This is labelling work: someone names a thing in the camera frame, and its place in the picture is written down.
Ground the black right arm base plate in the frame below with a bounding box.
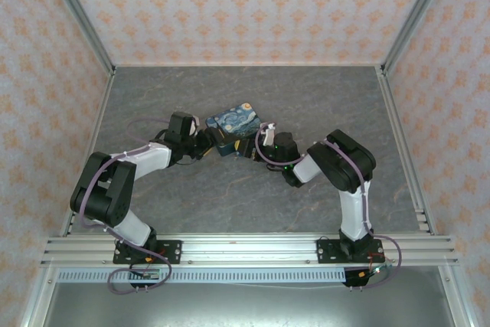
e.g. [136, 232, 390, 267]
[316, 238, 384, 266]

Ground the aluminium mounting rail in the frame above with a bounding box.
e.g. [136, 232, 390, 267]
[40, 233, 459, 268]

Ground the aluminium table back rail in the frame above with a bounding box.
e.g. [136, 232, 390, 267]
[113, 61, 384, 69]

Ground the small right electronics board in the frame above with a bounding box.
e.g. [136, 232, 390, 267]
[359, 264, 387, 278]

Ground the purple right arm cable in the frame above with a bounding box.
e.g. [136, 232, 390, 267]
[254, 123, 403, 290]

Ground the starry night print tin box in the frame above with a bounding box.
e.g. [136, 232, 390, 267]
[204, 101, 265, 158]

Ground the aluminium frame post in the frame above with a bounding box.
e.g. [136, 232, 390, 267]
[381, 0, 456, 77]
[40, 0, 117, 75]

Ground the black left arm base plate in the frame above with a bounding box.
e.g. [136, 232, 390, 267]
[113, 240, 183, 266]

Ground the white slotted cable duct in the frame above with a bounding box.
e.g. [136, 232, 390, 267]
[56, 267, 348, 285]

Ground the aluminium table side rail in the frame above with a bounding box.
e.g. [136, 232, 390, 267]
[377, 65, 437, 237]
[60, 70, 117, 237]

